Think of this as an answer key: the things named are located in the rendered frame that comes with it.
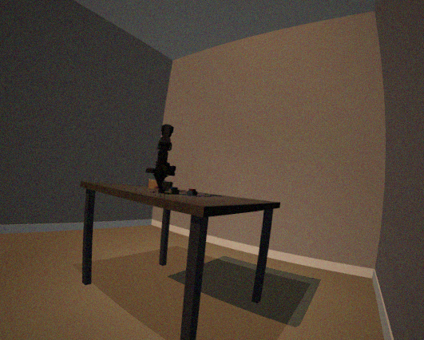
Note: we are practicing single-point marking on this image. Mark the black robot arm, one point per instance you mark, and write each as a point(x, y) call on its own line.
point(165, 145)

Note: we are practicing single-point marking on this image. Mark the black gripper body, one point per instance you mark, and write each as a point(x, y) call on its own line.
point(159, 170)

